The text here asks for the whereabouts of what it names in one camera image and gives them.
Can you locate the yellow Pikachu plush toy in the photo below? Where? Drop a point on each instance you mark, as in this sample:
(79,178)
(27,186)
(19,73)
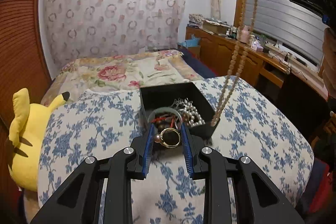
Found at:
(26,134)

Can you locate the blue floral white quilt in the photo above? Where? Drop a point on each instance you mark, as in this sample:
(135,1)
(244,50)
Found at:
(100,124)

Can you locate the pink bottle on desk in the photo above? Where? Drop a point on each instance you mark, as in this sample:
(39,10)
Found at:
(245,35)

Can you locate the cardboard box on desk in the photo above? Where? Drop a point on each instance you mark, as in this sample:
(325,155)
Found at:
(215,27)

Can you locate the blue paper bag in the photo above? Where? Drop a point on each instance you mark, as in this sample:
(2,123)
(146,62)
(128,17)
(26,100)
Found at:
(189,43)

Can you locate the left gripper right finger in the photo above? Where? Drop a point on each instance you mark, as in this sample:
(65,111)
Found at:
(257,198)

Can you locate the pink floral beige bedspread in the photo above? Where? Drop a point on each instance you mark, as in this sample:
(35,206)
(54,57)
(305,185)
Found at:
(122,72)

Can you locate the brown wooden wardrobe door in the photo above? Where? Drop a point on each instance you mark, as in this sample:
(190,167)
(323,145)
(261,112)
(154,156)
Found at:
(23,63)

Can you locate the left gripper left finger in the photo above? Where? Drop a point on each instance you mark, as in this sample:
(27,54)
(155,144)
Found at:
(100,187)

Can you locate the circle patterned lace cover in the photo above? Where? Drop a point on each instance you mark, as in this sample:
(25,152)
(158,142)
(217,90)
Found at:
(101,28)

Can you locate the grey window roller shutter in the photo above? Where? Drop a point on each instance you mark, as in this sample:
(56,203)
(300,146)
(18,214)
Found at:
(295,28)

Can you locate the wooden cabinet desk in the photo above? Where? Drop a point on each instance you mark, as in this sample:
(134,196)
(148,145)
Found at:
(260,69)

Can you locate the pale green jade bangle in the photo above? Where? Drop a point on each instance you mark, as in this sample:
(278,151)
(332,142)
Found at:
(166,110)

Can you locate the black jewelry box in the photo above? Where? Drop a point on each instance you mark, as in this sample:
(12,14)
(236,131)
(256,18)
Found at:
(187,99)

